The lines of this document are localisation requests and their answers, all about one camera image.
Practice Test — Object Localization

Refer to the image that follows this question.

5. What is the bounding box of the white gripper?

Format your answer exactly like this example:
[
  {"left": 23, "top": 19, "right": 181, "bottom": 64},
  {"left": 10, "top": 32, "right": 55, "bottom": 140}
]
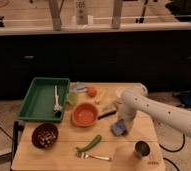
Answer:
[{"left": 116, "top": 100, "right": 137, "bottom": 132}]

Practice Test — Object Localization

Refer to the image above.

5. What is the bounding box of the blue sponge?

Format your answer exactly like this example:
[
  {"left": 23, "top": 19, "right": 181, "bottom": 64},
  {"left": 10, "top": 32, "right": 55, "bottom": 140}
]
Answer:
[{"left": 111, "top": 121, "right": 126, "bottom": 136}]

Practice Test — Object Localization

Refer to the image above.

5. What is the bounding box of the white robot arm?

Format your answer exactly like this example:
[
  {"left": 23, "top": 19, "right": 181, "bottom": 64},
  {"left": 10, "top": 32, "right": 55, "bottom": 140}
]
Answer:
[{"left": 119, "top": 89, "right": 191, "bottom": 138}]

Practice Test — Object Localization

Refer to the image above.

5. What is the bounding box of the orange bowl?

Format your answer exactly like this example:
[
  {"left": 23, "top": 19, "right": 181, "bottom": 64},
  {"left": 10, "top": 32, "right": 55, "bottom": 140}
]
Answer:
[{"left": 71, "top": 103, "right": 98, "bottom": 127}]

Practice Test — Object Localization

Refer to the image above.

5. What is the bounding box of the green pea pod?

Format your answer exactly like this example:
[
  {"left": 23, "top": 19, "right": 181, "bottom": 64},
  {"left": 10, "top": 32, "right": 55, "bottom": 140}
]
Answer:
[{"left": 76, "top": 134, "right": 102, "bottom": 152}]

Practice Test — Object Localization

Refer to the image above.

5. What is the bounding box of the metal cup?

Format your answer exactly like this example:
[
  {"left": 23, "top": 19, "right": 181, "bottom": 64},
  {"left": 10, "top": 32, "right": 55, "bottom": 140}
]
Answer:
[{"left": 135, "top": 141, "right": 150, "bottom": 158}]

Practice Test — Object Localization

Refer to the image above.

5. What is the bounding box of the black cabinet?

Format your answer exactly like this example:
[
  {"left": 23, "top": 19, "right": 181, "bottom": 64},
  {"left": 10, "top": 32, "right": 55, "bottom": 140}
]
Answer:
[{"left": 0, "top": 30, "right": 191, "bottom": 99}]

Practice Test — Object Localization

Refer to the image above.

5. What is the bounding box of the grey cloth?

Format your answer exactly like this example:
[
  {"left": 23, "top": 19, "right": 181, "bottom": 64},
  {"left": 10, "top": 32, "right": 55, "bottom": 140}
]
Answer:
[{"left": 70, "top": 82, "right": 87, "bottom": 93}]

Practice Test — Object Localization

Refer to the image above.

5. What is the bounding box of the light green cloth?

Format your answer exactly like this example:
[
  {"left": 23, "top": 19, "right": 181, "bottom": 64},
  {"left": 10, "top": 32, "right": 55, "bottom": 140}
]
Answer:
[{"left": 67, "top": 92, "right": 78, "bottom": 106}]

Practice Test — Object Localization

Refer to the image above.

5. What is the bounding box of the blue object on floor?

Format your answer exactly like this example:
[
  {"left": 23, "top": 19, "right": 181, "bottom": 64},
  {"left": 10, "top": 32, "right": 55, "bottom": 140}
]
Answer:
[{"left": 179, "top": 92, "right": 191, "bottom": 108}]

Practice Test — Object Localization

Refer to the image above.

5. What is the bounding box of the white dish brush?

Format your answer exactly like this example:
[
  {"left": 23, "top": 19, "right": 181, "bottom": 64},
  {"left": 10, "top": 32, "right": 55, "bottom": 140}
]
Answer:
[{"left": 54, "top": 85, "right": 62, "bottom": 117}]

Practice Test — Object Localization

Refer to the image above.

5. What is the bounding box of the green plastic tray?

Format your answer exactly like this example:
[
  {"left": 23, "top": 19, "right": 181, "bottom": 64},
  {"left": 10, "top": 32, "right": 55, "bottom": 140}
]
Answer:
[{"left": 18, "top": 77, "right": 70, "bottom": 122}]

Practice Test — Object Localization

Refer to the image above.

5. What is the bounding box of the dark brown bowl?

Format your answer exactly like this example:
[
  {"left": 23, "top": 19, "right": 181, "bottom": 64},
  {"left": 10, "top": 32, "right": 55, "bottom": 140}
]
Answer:
[{"left": 31, "top": 123, "right": 58, "bottom": 149}]

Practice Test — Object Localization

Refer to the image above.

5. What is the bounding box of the black table clamp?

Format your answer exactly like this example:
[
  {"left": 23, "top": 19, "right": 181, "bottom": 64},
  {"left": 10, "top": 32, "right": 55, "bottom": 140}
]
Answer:
[{"left": 11, "top": 121, "right": 24, "bottom": 159}]

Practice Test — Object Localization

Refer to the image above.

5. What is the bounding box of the black floor cable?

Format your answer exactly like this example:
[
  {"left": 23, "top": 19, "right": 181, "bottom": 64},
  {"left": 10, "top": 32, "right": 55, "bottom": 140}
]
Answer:
[{"left": 159, "top": 133, "right": 187, "bottom": 171}]

